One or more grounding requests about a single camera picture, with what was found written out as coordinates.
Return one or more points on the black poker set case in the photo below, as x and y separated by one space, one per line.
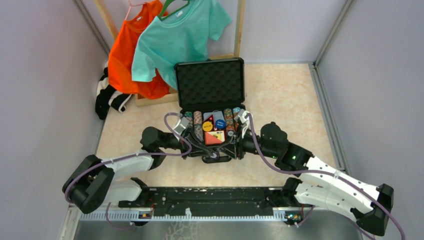
210 85

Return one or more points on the yellow round button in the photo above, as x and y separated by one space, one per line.
207 126

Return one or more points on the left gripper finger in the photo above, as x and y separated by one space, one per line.
199 146
198 155

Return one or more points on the red black triangle marker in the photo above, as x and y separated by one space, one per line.
208 117

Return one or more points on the tan blue chip row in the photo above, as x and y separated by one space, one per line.
197 124

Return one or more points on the wooden clothes rack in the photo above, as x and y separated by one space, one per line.
173 95

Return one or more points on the green multicolour chip row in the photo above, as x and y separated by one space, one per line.
228 117

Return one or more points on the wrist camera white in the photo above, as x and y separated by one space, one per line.
243 122
181 125

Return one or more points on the orange t-shirt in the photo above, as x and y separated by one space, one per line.
122 53

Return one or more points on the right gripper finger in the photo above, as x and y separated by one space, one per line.
227 155
230 144

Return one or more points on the black white striped garment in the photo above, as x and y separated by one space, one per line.
108 97

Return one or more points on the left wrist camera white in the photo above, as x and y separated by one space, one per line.
181 125

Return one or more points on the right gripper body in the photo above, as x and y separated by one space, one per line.
247 144

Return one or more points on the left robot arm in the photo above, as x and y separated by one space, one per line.
96 181

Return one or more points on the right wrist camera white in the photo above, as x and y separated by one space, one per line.
243 122

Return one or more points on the blue backed card deck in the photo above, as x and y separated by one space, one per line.
217 114

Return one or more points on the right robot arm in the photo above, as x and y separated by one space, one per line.
315 182

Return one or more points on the green blue chip row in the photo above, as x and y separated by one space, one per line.
189 116

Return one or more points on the red playing card box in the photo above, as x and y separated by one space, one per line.
214 137

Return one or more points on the orange red chip row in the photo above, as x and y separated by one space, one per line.
235 112

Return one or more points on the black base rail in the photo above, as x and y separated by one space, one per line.
213 201

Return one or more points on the blue round button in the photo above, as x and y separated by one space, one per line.
220 124

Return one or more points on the teal t-shirt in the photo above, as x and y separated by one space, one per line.
181 37

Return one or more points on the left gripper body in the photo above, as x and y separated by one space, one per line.
186 134

